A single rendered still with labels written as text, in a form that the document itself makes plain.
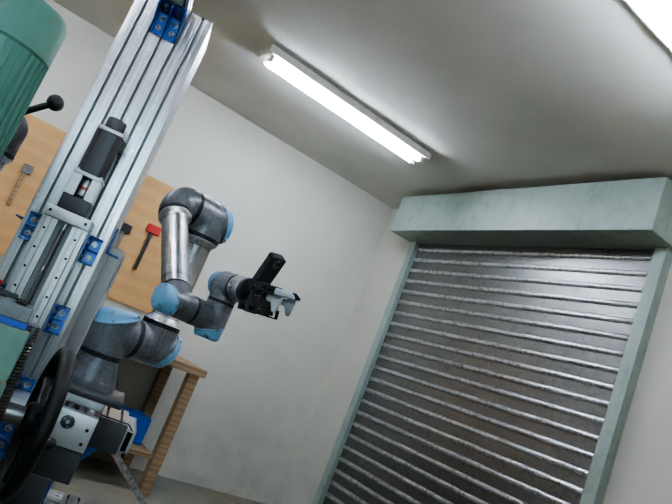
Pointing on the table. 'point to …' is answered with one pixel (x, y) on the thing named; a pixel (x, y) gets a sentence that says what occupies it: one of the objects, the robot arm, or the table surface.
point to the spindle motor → (24, 57)
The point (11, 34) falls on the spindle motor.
